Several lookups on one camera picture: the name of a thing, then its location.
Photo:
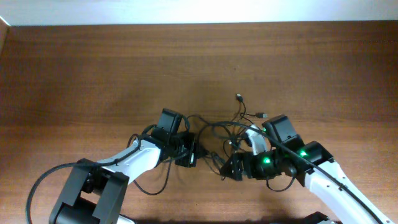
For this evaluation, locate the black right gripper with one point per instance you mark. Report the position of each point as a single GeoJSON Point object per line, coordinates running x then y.
{"type": "Point", "coordinates": [250, 168]}

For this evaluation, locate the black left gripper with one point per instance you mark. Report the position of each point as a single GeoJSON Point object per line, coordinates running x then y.
{"type": "Point", "coordinates": [189, 160]}

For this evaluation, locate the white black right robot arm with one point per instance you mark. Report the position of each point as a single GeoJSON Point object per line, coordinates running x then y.
{"type": "Point", "coordinates": [278, 149]}

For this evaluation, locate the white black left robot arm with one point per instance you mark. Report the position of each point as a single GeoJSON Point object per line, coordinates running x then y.
{"type": "Point", "coordinates": [94, 191]}

